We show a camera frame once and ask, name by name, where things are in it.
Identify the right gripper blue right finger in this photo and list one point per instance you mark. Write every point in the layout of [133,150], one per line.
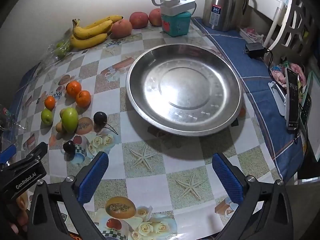
[242,190]

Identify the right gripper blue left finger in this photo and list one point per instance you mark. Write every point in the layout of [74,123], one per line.
[78,190]

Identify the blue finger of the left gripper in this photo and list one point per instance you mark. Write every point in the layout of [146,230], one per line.
[7,154]

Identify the dark cherry front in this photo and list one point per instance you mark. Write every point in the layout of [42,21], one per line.
[69,147]

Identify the small green fruit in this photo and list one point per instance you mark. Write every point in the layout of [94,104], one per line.
[47,117]

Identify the small tan longan fruit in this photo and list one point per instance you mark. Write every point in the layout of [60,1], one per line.
[59,127]

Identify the small orange tangerine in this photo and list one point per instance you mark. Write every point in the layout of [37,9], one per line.
[49,102]

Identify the large green fruit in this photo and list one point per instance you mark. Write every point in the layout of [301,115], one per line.
[70,120]

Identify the dark cherry with stem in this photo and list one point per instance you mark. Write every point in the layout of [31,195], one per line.
[100,120]

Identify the orange tangerine back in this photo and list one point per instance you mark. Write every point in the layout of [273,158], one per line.
[73,88]

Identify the clear tray of green fruits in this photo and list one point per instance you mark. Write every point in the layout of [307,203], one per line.
[57,51]

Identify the clear plastic container with label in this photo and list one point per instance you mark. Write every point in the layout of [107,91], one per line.
[9,122]

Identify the white phone stand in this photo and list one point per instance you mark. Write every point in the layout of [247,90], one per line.
[278,96]

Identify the large stainless steel basin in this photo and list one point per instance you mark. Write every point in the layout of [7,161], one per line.
[184,90]

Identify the pink snack bag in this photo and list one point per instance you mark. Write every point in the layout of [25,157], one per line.
[278,73]

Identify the blue striped cloth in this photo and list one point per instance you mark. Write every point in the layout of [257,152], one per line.
[285,148]

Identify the black power adapter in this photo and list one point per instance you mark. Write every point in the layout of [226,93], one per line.
[255,50]

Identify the yellow banana bunch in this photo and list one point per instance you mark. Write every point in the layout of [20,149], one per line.
[94,34]

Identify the peach near bananas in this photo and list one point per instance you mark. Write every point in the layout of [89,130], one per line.
[121,29]

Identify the teal plastic box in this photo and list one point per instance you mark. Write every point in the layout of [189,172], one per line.
[177,25]

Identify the red apple middle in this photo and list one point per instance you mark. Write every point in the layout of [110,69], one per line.
[139,20]

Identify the stainless steel thermos jug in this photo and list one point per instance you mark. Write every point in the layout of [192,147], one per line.
[218,14]

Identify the red apple by box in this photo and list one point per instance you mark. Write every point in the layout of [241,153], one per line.
[155,17]

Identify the white power strip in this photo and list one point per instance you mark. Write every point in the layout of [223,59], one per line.
[175,7]

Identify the white chair frame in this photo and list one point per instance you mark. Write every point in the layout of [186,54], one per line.
[293,27]

